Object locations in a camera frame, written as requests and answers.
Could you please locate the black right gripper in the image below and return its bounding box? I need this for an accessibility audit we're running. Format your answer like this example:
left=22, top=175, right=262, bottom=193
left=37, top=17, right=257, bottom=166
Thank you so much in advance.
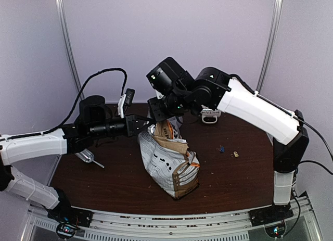
left=148, top=90, right=194, bottom=121

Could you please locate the dog food bag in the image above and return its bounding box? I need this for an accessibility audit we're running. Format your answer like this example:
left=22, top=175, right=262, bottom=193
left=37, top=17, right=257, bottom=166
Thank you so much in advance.
left=138, top=118, right=200, bottom=199

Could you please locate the metal scoop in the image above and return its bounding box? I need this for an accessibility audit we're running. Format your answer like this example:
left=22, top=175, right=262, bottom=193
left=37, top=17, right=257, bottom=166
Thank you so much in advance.
left=75, top=151, right=105, bottom=169

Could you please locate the blue binder clip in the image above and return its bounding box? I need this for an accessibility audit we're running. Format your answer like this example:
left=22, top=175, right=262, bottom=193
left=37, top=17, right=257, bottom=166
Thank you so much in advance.
left=216, top=146, right=225, bottom=153

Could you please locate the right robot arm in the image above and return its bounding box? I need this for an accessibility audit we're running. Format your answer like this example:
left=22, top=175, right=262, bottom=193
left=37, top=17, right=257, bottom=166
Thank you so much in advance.
left=146, top=57, right=309, bottom=221

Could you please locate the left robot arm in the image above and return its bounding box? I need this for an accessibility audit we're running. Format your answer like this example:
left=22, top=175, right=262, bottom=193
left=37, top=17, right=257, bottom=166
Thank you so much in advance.
left=1, top=95, right=155, bottom=223

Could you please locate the patterned white mug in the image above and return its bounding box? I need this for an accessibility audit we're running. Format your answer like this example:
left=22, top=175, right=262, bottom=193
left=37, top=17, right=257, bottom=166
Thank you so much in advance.
left=201, top=108, right=222, bottom=124

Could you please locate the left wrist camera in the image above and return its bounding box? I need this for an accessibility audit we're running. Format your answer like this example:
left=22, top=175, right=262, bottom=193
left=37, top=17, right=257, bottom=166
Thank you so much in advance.
left=117, top=88, right=135, bottom=118

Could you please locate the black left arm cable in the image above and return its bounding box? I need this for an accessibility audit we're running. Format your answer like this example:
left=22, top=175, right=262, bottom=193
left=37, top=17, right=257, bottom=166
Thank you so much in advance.
left=0, top=68, right=128, bottom=140

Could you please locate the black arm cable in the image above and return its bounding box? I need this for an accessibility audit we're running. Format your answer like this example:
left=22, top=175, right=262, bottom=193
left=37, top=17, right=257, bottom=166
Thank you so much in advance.
left=0, top=68, right=128, bottom=140
left=296, top=113, right=333, bottom=174

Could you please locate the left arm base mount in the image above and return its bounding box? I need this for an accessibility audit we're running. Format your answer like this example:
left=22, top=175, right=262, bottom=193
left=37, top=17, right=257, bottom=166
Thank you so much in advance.
left=47, top=208, right=93, bottom=240

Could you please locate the front aluminium rail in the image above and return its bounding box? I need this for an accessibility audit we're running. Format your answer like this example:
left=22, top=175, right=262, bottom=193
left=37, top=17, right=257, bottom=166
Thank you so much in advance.
left=25, top=199, right=321, bottom=241

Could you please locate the left aluminium frame post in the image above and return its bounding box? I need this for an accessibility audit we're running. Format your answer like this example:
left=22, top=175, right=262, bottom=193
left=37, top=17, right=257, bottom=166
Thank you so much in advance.
left=54, top=0, right=85, bottom=101

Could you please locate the aluminium frame post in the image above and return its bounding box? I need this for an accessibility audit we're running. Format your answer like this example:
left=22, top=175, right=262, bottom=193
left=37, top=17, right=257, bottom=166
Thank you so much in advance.
left=54, top=0, right=85, bottom=101
left=257, top=0, right=284, bottom=92

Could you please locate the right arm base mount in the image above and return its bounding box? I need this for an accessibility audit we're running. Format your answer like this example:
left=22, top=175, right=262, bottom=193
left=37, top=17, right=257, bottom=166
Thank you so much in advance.
left=248, top=205, right=294, bottom=239

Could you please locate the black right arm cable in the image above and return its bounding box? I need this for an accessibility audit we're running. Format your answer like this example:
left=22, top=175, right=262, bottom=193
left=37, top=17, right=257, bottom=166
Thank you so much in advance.
left=296, top=113, right=333, bottom=174

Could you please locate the right aluminium frame post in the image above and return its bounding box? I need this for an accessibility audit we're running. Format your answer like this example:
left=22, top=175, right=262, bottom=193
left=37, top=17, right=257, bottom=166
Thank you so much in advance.
left=257, top=0, right=284, bottom=92

